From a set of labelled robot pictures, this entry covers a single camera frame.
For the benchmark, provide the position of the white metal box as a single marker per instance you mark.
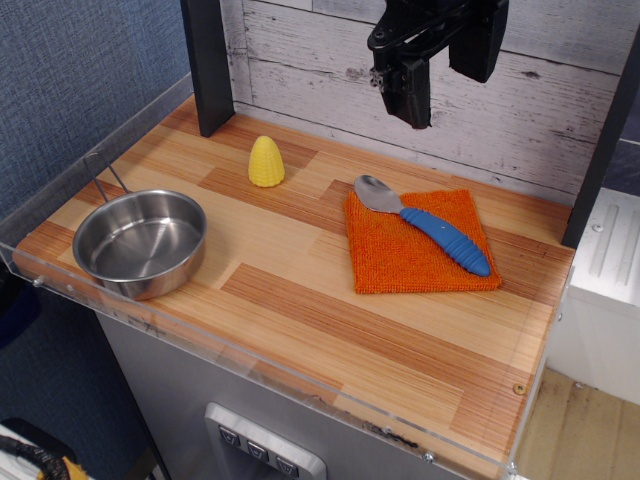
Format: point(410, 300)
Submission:
point(596, 338)

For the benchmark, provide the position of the silver dispenser button panel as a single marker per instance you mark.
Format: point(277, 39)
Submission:
point(262, 444)

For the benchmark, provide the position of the left black vertical post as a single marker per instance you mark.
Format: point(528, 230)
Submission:
point(206, 46)

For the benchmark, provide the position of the orange knitted cloth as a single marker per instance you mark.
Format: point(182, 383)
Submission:
point(389, 255)

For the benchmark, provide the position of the stainless steel pot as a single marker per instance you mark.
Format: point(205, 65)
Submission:
point(141, 244)

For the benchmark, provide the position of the yellow object bottom left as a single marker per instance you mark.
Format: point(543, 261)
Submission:
point(76, 472)

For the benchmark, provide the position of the yellow toy corn cob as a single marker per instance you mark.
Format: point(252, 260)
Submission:
point(266, 167)

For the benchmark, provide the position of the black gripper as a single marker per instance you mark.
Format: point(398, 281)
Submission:
point(473, 32)

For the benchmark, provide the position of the right black vertical post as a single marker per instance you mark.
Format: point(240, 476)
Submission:
point(605, 147)

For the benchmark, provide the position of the black vertical post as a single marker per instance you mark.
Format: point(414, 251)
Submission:
point(605, 147)
point(206, 46)

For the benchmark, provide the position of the silver toy fridge cabinet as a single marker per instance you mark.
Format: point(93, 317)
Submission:
point(173, 387)

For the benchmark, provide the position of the blue handled metal spoon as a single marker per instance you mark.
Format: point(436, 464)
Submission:
point(378, 197)

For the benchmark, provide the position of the clear acrylic guard rail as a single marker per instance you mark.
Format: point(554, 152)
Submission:
point(275, 292)

